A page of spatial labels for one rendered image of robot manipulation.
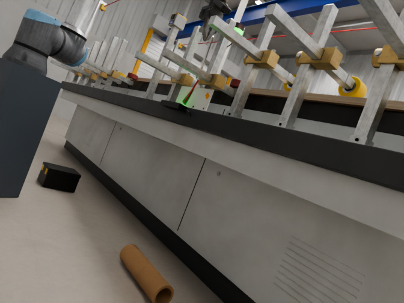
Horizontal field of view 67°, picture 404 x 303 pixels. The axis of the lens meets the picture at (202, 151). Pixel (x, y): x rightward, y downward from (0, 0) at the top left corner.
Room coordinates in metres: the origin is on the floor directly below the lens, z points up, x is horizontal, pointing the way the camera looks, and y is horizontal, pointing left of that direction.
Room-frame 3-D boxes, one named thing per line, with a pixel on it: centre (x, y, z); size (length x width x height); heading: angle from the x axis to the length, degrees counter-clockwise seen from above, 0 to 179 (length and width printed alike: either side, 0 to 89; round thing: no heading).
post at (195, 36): (1.58, 0.24, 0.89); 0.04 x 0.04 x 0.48; 38
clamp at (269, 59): (1.17, -0.08, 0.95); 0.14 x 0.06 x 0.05; 38
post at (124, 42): (2.36, 0.86, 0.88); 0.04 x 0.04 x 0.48; 38
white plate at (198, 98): (1.39, 0.13, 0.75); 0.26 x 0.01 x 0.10; 38
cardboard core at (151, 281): (1.15, 0.04, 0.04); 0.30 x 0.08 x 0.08; 38
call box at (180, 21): (1.78, 0.41, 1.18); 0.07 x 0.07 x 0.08; 38
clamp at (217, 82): (1.37, 0.07, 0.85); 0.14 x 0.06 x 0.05; 38
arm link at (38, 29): (1.45, 0.92, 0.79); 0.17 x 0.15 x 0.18; 161
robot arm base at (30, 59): (1.44, 0.92, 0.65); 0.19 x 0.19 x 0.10
